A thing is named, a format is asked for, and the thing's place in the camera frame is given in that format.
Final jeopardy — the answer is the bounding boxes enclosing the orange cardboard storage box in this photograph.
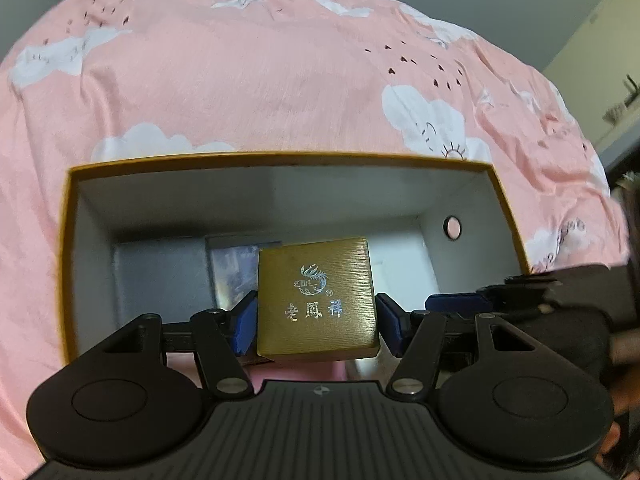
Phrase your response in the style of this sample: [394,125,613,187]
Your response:
[58,152,528,361]

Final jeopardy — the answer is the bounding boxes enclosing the pink wallet case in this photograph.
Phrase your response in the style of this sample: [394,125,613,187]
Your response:
[241,361,347,396]

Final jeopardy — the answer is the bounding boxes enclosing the gold jewellery box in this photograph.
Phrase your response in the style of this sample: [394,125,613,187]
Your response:
[257,237,380,362]

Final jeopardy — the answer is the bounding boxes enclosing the dark grey gift box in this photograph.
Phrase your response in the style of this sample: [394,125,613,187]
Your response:
[113,237,214,324]

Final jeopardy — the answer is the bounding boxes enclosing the purple art card box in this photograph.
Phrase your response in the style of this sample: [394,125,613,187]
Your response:
[209,245,259,311]

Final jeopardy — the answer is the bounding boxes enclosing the person's right hand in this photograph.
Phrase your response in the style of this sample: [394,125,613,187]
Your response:
[596,328,639,474]

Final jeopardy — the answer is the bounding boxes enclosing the pink cloud print duvet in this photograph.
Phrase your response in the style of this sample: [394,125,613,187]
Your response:
[1,0,629,479]

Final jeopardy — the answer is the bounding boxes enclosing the cream door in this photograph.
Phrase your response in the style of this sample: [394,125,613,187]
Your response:
[544,0,639,152]

